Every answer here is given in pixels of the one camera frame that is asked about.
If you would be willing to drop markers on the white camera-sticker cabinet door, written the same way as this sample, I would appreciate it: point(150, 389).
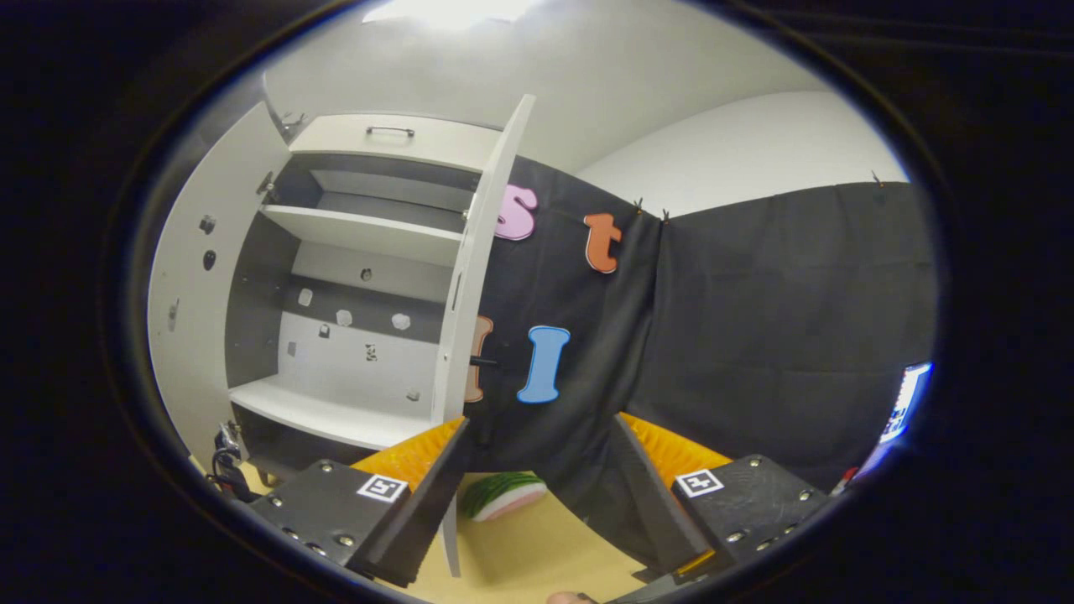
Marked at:
point(201, 335)

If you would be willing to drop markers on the white and grey cabinet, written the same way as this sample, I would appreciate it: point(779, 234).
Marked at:
point(361, 369)

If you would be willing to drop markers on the lit monitor screen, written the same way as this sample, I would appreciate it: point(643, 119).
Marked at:
point(908, 403)

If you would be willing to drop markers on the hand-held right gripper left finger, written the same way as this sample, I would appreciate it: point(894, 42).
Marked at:
point(436, 503)

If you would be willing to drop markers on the white cabinet shelf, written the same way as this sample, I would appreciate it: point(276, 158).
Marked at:
point(369, 231)

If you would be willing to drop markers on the white headphones-sticker cabinet door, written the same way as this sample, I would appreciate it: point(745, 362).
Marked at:
point(482, 252)

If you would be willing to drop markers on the toy watermelon slice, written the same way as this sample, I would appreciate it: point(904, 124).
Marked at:
point(503, 495)

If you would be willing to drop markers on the black backdrop cloth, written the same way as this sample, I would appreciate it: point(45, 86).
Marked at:
point(755, 335)

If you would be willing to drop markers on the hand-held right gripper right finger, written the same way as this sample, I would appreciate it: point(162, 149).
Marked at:
point(650, 503)

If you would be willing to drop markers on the metal door hinge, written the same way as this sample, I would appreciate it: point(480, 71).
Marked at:
point(267, 186)

